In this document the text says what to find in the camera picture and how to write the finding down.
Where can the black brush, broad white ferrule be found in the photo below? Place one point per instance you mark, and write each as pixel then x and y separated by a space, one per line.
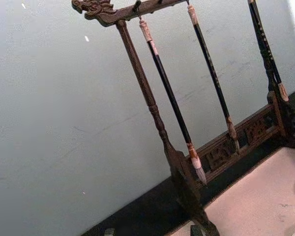
pixel 167 86

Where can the black brush, slim brown tip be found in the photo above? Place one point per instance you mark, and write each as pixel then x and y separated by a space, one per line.
pixel 213 73

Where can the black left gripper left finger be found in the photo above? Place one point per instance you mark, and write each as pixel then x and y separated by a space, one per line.
pixel 109 232

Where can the pale felt writing mat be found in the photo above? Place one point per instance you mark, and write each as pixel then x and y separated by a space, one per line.
pixel 248 196

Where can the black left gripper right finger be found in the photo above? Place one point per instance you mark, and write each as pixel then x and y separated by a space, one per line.
pixel 195 231

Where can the black table cloth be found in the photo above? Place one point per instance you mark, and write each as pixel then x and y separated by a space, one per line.
pixel 150 216

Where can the carved dark wooden brush rack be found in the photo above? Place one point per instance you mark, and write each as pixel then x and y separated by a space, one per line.
pixel 134 61

